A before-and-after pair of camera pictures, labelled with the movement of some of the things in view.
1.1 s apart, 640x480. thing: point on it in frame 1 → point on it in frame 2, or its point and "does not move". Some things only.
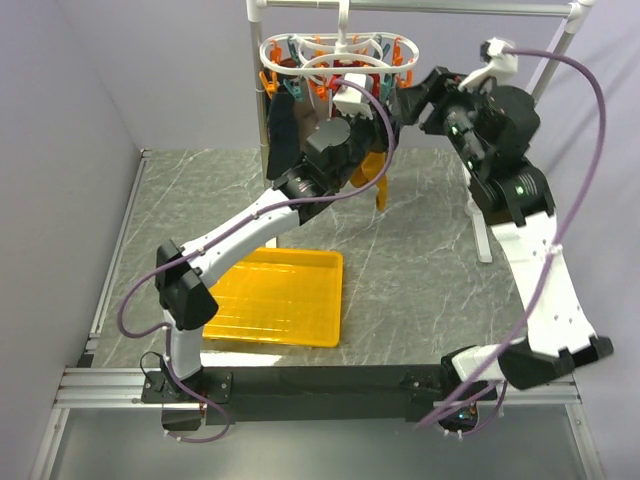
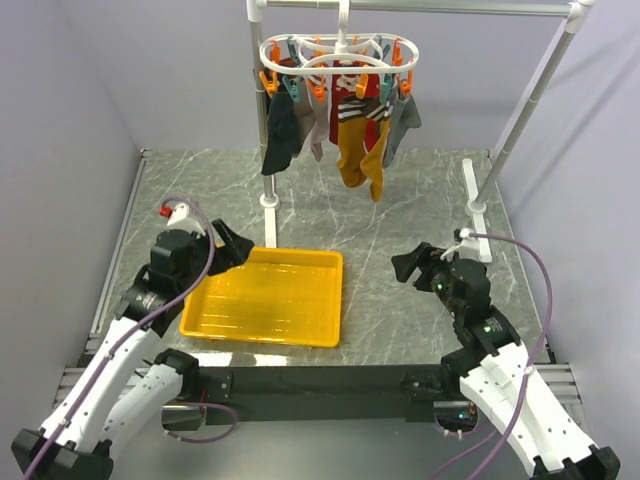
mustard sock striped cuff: [382, 194] → [374, 164]
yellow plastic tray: [282, 296] does not move
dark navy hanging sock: [283, 148] does not move
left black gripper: [381, 136] → [236, 249]
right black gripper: [414, 99] → [427, 258]
